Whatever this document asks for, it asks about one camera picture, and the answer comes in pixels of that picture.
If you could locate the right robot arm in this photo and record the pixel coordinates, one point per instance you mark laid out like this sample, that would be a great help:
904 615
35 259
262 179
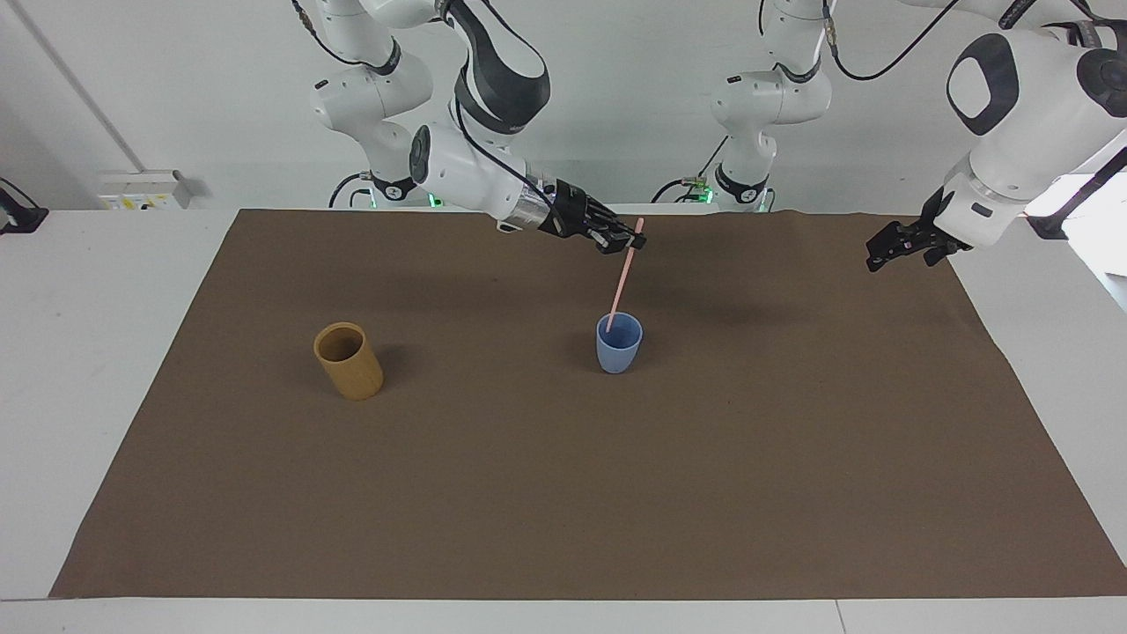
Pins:
458 167

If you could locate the black stand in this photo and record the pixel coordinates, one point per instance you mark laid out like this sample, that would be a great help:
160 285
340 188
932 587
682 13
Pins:
1052 224
19 216

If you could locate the pink straw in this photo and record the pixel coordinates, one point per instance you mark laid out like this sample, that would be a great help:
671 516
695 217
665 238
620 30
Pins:
623 277

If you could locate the brown wooden cup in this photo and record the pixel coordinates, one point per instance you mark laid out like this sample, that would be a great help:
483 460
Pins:
352 370

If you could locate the white wall socket box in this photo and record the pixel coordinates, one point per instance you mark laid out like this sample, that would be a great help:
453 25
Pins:
141 189

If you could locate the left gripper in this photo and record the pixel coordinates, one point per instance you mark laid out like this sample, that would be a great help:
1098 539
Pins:
920 236

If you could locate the blue cup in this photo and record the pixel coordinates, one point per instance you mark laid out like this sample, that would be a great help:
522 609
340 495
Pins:
619 348

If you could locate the white wall conduit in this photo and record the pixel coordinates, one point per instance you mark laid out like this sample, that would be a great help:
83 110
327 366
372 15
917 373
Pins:
79 92

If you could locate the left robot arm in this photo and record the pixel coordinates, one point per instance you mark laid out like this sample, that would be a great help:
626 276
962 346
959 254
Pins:
1048 114

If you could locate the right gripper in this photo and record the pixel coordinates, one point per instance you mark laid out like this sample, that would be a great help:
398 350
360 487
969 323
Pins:
565 213

